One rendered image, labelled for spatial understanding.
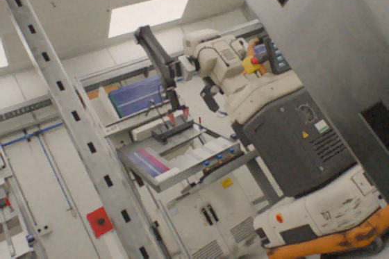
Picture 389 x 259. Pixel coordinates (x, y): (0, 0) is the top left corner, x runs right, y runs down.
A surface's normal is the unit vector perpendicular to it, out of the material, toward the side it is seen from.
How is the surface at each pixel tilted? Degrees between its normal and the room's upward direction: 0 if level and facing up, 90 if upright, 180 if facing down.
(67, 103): 90
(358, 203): 90
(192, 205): 90
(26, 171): 90
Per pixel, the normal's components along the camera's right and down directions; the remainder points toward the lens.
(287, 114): 0.34, -0.43
